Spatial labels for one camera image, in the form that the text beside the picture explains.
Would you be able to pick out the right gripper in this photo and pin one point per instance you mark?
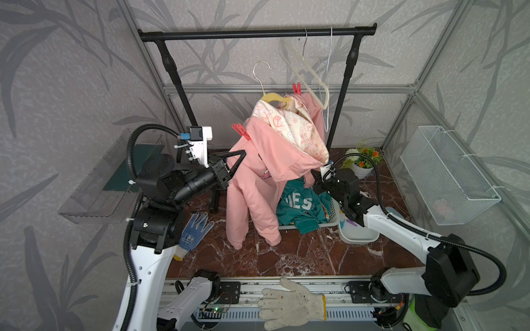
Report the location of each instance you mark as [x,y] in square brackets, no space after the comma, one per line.
[318,185]

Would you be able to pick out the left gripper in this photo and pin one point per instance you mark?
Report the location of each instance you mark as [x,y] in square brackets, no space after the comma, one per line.
[218,172]

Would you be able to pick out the red clothespin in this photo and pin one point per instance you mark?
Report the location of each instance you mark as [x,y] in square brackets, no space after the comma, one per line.
[297,88]
[240,129]

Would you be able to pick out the purple clothespin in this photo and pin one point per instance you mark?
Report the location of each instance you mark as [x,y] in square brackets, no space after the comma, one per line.
[351,222]

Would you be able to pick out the pink jacket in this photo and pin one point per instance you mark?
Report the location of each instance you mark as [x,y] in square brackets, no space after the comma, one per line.
[282,143]

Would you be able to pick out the teal green jacket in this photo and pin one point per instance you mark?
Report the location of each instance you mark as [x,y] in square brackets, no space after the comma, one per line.
[295,192]

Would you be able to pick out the white hanger of rainbow jacket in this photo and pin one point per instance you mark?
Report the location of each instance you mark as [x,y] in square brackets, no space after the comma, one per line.
[327,124]

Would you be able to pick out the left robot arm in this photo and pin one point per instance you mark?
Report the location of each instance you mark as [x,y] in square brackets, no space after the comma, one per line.
[158,229]

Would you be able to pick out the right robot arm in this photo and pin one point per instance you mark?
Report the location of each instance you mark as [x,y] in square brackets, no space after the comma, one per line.
[448,274]

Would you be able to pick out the white perforated laundry basket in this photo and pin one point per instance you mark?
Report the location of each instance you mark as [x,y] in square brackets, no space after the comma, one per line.
[333,219]

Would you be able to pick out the potted artificial flower plant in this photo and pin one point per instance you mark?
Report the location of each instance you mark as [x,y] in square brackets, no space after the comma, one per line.
[361,160]

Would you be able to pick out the white plastic tray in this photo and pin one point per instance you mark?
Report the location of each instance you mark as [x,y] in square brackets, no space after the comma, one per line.
[355,235]

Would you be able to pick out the light blue small scoop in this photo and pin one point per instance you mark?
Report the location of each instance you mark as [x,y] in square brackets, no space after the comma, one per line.
[394,212]

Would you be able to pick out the blue dotted work glove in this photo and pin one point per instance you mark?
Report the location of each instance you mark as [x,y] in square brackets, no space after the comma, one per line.
[193,233]

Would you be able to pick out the white knitted work glove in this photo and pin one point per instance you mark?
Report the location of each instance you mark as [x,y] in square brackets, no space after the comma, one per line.
[295,305]

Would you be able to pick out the black clothes rack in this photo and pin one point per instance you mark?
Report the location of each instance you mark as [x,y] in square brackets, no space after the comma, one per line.
[160,39]

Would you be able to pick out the black rubber glove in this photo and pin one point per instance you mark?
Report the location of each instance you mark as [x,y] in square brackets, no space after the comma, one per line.
[424,313]

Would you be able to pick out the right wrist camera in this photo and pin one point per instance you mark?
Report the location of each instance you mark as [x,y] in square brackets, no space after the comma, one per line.
[327,172]

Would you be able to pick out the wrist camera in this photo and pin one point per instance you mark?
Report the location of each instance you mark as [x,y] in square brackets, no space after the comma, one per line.
[327,172]
[194,143]

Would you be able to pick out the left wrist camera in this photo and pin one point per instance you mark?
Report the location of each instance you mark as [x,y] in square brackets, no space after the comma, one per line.
[194,143]

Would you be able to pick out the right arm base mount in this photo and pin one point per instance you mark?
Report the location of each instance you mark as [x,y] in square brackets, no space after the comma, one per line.
[368,293]

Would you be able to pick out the white wire mesh basket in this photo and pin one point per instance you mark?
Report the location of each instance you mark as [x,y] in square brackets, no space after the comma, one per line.
[451,185]

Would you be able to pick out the clear acrylic wall shelf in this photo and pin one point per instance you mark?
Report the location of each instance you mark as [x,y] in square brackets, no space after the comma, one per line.
[105,196]

